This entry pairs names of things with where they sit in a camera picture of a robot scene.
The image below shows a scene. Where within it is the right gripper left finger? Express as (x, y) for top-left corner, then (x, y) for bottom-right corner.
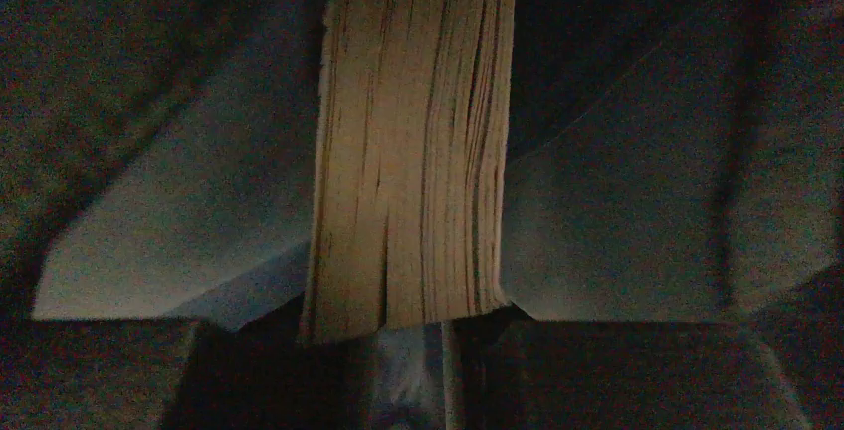
(1, 319), (345, 429)

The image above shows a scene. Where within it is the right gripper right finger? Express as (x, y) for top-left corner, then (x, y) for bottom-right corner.
(455, 307), (811, 429)

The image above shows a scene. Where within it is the yellow treehouse book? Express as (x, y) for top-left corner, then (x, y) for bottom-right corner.
(299, 0), (515, 345)

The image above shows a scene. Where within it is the blue backpack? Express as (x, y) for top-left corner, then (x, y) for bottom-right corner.
(1, 0), (843, 429)

